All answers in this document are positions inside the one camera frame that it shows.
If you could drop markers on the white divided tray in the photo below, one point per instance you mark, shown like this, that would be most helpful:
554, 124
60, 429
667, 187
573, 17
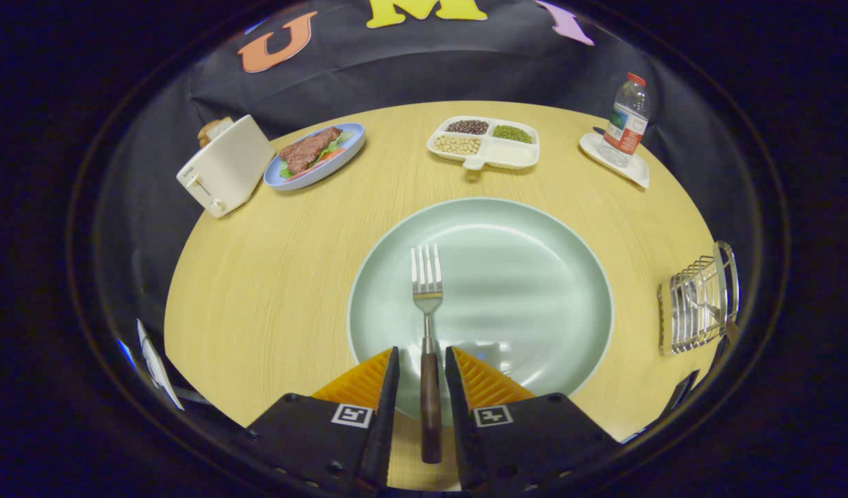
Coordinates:
507, 155

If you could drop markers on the steak with vegetables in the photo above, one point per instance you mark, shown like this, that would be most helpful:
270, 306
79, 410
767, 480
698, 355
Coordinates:
306, 151

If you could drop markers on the toasted bread slice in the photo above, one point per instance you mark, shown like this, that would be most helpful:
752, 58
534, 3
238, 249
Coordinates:
213, 130

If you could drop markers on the pile of yellow soybeans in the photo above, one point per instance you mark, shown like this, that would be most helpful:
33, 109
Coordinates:
457, 145

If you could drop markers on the black backdrop cloth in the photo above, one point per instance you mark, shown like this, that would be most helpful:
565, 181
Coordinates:
410, 62

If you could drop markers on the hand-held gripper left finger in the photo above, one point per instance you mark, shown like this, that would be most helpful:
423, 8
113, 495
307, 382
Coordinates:
327, 443

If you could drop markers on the pile of green beans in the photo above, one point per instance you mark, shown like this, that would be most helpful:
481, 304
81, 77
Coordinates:
512, 134

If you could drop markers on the pile of dark beans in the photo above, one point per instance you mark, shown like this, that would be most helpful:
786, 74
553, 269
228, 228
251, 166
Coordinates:
467, 126

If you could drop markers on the white coaster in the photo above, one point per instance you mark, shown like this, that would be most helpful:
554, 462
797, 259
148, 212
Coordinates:
633, 173

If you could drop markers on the blue plate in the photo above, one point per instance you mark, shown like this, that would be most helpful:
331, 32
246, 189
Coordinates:
341, 162

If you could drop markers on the dark rectangular object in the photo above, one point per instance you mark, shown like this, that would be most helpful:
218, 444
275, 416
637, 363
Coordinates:
683, 391

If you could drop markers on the clear plastic water bottle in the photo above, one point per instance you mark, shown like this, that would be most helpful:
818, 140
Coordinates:
626, 128

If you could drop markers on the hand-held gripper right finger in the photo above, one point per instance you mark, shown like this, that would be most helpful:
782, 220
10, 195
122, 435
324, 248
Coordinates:
528, 443

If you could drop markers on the pale green plate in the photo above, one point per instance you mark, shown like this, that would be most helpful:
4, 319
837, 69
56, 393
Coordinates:
521, 277

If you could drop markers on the white toaster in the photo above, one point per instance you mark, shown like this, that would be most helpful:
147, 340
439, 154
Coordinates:
227, 169

